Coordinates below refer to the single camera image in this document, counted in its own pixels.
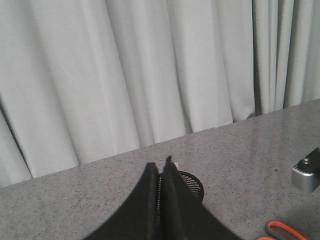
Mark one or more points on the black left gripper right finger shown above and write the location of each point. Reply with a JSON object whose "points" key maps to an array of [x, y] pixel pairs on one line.
{"points": [[182, 215]]}

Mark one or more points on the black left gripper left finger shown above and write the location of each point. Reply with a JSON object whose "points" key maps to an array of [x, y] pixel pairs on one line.
{"points": [[135, 219]]}

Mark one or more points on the grey orange scissors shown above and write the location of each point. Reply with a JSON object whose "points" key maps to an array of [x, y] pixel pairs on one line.
{"points": [[277, 230]]}

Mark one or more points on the black mesh pen cup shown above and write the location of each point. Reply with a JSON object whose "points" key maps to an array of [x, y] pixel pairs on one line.
{"points": [[190, 180]]}

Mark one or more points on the grey pleated curtain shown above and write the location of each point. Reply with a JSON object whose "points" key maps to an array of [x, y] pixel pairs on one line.
{"points": [[82, 80]]}

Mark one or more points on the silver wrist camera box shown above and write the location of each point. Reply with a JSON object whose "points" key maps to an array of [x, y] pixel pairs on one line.
{"points": [[305, 175]]}

